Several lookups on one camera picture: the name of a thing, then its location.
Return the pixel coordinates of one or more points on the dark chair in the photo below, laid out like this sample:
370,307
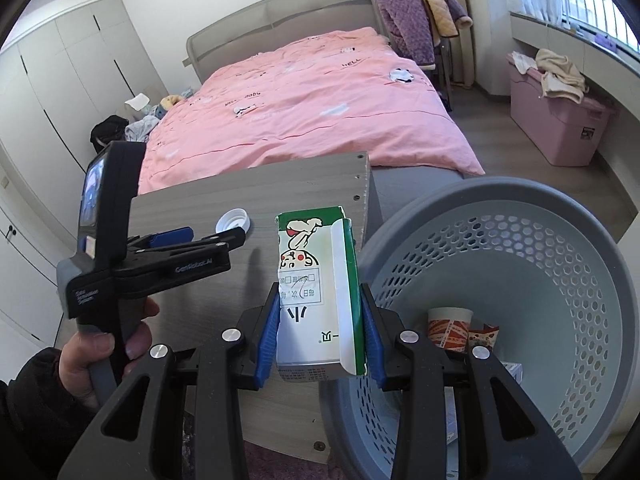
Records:
445,75

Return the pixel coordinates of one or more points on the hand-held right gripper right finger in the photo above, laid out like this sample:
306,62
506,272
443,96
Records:
372,345

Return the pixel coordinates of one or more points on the red and white paper cup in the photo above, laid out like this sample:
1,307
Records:
447,327

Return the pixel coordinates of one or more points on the yellow lined jacket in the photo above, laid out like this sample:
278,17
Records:
440,10

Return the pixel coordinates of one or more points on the white wardrobe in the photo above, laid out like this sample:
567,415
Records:
65,85

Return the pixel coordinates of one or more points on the grey perforated plastic basket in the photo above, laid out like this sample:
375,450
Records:
575,270

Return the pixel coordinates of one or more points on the white window sill counter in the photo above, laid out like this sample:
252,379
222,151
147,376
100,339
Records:
555,35

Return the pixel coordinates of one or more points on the green and white carton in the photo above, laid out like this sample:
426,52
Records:
310,310

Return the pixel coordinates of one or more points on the bed with pink duvet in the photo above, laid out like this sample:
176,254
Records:
300,110

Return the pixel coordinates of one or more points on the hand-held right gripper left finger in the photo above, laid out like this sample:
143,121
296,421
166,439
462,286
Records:
265,345

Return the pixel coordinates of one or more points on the black bag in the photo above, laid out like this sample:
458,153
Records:
107,132

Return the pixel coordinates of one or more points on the white bottle cap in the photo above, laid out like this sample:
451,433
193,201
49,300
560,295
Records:
232,220

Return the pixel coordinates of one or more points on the pink plastic storage box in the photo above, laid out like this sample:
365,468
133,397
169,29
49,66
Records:
550,125

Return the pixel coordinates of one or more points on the purple quilted garment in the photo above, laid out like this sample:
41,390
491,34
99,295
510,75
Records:
405,30

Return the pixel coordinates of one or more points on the beige clothes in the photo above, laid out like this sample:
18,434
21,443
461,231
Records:
560,72

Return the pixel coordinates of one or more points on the small purple item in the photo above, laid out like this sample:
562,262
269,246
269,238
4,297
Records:
606,42

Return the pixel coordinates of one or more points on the grey upholstered bed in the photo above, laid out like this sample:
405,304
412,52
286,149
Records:
280,10

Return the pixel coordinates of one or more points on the orange printed snack wrapper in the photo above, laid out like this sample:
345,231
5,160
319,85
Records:
485,335

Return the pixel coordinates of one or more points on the pile of light clothes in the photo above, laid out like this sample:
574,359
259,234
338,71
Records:
142,127

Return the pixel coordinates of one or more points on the yellow plush toy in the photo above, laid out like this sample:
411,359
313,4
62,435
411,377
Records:
171,101

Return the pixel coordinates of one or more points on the person's left forearm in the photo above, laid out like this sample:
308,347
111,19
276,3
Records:
30,425

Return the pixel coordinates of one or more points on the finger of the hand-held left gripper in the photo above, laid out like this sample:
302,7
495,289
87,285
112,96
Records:
175,270
172,237

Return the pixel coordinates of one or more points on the window railing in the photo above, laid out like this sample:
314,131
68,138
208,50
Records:
590,0

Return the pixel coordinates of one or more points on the person's left hand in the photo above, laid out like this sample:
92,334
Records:
82,360

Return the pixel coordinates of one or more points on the white cloth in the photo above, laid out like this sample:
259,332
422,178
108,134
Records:
522,62

